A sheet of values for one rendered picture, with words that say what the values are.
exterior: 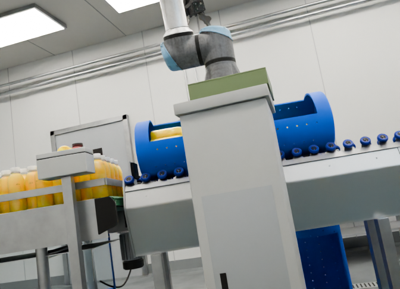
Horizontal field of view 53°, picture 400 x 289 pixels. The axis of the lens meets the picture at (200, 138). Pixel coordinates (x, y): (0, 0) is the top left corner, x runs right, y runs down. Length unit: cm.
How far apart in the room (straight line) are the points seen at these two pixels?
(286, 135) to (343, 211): 41
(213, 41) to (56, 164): 77
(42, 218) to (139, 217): 40
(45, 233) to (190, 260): 380
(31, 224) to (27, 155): 478
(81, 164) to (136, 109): 417
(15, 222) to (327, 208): 131
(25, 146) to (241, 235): 555
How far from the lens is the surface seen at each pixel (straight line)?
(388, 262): 191
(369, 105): 533
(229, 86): 133
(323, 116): 181
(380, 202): 189
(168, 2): 154
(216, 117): 132
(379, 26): 563
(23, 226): 184
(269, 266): 129
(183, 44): 150
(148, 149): 177
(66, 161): 165
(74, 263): 167
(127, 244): 219
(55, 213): 178
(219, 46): 148
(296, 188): 175
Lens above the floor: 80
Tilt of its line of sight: 9 degrees up
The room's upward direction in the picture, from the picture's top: 9 degrees counter-clockwise
